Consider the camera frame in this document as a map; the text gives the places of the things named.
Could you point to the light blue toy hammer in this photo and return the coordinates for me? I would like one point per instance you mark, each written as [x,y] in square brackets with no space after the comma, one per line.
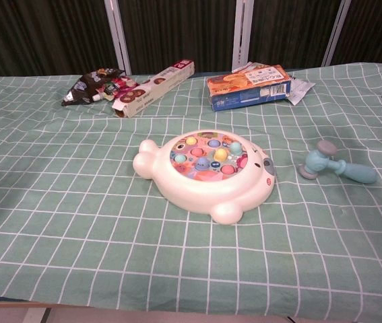
[318,161]

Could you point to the white whack-a-mole toy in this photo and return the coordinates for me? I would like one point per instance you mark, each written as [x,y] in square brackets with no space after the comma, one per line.
[190,191]

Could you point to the silver white snack packet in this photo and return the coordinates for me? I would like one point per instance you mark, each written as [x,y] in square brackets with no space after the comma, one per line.
[300,89]

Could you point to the orange and blue biscuit box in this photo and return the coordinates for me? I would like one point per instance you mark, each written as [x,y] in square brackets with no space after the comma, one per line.
[244,87]

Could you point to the long beige cookie box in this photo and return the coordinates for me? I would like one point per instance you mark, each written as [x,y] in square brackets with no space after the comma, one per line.
[157,82]

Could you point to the red snack packet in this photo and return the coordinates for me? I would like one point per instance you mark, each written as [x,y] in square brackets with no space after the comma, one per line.
[120,84]

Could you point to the dark brown snack bag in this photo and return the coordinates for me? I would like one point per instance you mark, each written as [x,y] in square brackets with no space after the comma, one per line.
[83,89]

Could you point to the green checked tablecloth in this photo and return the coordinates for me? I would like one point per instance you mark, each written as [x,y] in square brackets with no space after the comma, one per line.
[76,202]

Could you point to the white partition post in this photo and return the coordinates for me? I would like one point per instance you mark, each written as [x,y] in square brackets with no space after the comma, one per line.
[116,33]
[243,33]
[337,30]

